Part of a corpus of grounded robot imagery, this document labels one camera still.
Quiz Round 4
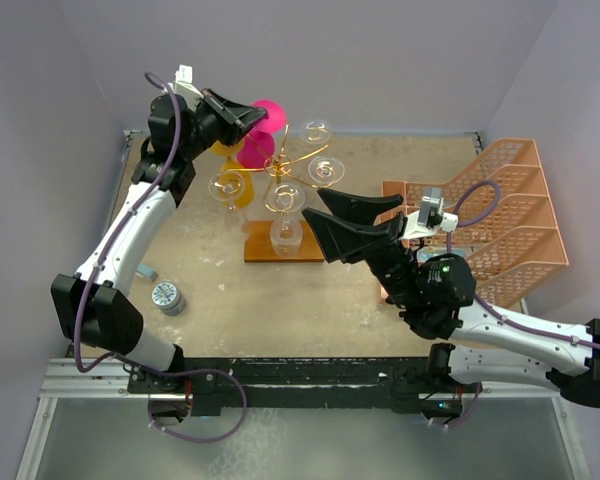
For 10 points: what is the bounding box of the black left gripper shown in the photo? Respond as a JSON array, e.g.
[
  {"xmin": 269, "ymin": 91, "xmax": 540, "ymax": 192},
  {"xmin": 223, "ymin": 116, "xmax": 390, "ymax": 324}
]
[{"xmin": 181, "ymin": 89, "xmax": 267, "ymax": 161}]

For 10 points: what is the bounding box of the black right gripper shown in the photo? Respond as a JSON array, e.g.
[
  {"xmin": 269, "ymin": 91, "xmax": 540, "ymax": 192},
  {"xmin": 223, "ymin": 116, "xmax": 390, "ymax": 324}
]
[{"xmin": 301, "ymin": 188, "xmax": 422, "ymax": 309}]

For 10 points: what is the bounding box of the pink plastic goblet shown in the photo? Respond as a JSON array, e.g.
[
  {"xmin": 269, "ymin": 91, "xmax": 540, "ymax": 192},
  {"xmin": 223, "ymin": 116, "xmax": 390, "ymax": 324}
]
[{"xmin": 237, "ymin": 99, "xmax": 287, "ymax": 169}]

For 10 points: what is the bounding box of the clear wine glass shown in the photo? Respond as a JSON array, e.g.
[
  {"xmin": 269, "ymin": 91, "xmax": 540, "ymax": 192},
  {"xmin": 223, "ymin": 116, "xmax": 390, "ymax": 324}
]
[
  {"xmin": 208, "ymin": 171, "xmax": 250, "ymax": 242},
  {"xmin": 307, "ymin": 156, "xmax": 346, "ymax": 188},
  {"xmin": 264, "ymin": 182, "xmax": 305, "ymax": 258},
  {"xmin": 299, "ymin": 119, "xmax": 333, "ymax": 146}
]

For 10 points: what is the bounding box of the orange plastic goblet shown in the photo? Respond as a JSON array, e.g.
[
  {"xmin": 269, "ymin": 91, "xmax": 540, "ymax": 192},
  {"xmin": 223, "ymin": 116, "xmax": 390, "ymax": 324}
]
[{"xmin": 208, "ymin": 140, "xmax": 254, "ymax": 209}]

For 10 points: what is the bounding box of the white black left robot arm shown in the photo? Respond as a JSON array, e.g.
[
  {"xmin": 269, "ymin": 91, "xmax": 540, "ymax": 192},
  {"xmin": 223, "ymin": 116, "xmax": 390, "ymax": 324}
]
[{"xmin": 51, "ymin": 89, "xmax": 266, "ymax": 392}]

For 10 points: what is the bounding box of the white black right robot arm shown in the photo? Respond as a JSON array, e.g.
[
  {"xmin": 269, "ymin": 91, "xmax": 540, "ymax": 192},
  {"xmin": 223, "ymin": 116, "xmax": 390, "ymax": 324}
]
[{"xmin": 302, "ymin": 187, "xmax": 600, "ymax": 409}]

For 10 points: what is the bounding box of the peach plastic file organizer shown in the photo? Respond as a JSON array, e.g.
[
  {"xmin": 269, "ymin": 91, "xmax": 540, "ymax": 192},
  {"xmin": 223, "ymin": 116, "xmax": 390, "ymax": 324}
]
[{"xmin": 377, "ymin": 137, "xmax": 570, "ymax": 306}]

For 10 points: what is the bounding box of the small light blue object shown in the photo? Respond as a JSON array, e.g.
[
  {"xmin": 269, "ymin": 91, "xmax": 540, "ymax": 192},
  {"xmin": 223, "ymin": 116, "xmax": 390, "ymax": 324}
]
[{"xmin": 136, "ymin": 263, "xmax": 158, "ymax": 282}]

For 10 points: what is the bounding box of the small round tin can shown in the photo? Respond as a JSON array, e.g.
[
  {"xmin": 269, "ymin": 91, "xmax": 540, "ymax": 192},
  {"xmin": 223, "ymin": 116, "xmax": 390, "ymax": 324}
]
[{"xmin": 151, "ymin": 281, "xmax": 186, "ymax": 316}]

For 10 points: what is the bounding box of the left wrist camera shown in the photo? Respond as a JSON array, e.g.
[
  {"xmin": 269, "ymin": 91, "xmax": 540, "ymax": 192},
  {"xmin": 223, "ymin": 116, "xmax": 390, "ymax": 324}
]
[{"xmin": 172, "ymin": 64, "xmax": 203, "ymax": 105}]

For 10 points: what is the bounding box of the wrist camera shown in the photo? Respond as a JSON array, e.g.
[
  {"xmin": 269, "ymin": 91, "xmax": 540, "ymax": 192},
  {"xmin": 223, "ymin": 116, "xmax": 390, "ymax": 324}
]
[
  {"xmin": 172, "ymin": 64, "xmax": 203, "ymax": 105},
  {"xmin": 400, "ymin": 186, "xmax": 459, "ymax": 241}
]

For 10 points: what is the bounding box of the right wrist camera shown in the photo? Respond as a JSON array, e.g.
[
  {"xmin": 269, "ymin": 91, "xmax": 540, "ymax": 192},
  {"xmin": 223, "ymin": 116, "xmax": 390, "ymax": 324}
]
[{"xmin": 400, "ymin": 186, "xmax": 459, "ymax": 241}]

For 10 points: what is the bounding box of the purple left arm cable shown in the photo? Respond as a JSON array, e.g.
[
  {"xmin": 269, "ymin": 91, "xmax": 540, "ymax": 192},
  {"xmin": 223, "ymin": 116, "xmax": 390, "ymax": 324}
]
[{"xmin": 72, "ymin": 72, "xmax": 183, "ymax": 374}]

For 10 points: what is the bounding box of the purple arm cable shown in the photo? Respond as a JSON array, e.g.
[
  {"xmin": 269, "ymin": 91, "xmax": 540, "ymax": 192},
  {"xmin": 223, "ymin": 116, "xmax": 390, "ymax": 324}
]
[
  {"xmin": 447, "ymin": 180, "xmax": 600, "ymax": 355},
  {"xmin": 72, "ymin": 72, "xmax": 183, "ymax": 374}
]

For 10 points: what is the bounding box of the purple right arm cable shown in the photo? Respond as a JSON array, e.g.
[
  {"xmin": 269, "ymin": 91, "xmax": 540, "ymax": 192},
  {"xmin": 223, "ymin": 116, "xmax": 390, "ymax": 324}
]
[{"xmin": 447, "ymin": 180, "xmax": 600, "ymax": 355}]

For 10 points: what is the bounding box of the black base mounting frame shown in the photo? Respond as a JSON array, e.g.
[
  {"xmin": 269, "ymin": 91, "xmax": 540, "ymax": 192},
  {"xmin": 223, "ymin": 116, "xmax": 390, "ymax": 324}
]
[{"xmin": 128, "ymin": 357, "xmax": 476, "ymax": 420}]

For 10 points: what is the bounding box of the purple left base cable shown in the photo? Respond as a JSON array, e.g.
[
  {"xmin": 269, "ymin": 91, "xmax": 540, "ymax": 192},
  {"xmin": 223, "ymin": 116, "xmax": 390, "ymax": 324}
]
[{"xmin": 147, "ymin": 368, "xmax": 248, "ymax": 444}]

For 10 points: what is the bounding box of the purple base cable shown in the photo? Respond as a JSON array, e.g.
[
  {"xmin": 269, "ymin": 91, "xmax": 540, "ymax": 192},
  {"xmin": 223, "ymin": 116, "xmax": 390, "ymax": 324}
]
[
  {"xmin": 427, "ymin": 382, "xmax": 484, "ymax": 432},
  {"xmin": 147, "ymin": 368, "xmax": 248, "ymax": 444}
]

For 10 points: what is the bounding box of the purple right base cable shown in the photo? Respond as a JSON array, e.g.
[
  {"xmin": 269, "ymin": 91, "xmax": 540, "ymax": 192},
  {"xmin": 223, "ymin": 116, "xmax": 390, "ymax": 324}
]
[{"xmin": 427, "ymin": 382, "xmax": 484, "ymax": 432}]

